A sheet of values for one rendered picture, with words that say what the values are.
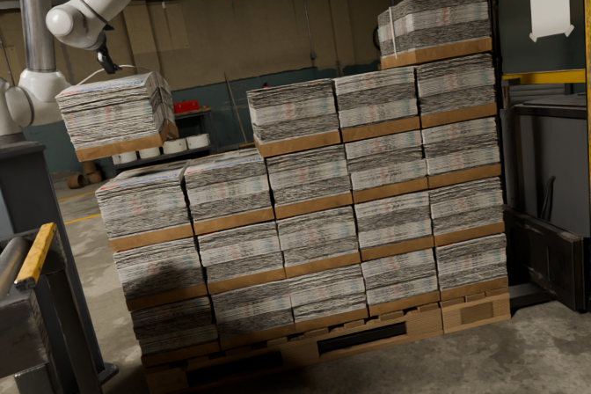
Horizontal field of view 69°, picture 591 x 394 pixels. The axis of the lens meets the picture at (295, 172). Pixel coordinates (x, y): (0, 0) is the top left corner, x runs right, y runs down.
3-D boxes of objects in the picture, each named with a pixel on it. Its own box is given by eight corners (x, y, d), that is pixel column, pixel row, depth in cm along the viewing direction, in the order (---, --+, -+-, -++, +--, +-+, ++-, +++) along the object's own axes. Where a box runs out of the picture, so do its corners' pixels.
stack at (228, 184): (166, 345, 200) (122, 170, 183) (408, 291, 211) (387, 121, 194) (149, 404, 162) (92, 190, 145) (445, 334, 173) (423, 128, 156)
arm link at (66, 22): (84, 58, 132) (114, 27, 131) (60, 48, 116) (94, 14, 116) (56, 32, 130) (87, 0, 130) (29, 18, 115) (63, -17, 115)
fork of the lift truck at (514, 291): (302, 342, 179) (301, 332, 178) (537, 288, 189) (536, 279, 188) (306, 356, 169) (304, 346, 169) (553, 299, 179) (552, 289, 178)
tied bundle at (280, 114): (254, 147, 188) (244, 93, 183) (320, 134, 192) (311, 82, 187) (261, 159, 151) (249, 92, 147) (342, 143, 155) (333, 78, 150)
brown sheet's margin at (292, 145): (254, 145, 188) (252, 135, 187) (318, 133, 191) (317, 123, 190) (261, 157, 151) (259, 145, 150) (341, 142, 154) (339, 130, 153)
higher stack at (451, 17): (406, 291, 211) (373, 15, 185) (465, 279, 213) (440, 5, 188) (443, 335, 173) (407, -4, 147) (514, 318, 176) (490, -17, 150)
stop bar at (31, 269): (57, 228, 114) (55, 221, 114) (38, 286, 75) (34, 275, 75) (43, 231, 113) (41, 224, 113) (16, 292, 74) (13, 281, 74)
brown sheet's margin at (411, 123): (324, 132, 191) (322, 122, 190) (387, 120, 194) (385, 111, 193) (343, 142, 154) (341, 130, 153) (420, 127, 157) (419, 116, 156)
